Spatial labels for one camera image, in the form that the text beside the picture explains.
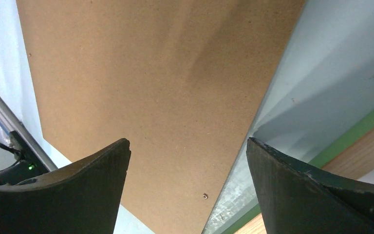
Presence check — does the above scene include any aluminium front rail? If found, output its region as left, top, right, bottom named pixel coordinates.
left=0, top=97, right=58, bottom=171

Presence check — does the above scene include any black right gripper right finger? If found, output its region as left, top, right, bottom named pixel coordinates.
left=246, top=137, right=374, bottom=234

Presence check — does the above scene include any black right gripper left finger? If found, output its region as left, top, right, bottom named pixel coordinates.
left=0, top=138, right=131, bottom=234

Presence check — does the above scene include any brown cardboard backing board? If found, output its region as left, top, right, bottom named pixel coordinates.
left=17, top=0, right=304, bottom=234

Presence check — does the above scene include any wooden picture frame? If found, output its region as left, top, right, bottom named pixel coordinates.
left=308, top=109, right=374, bottom=182

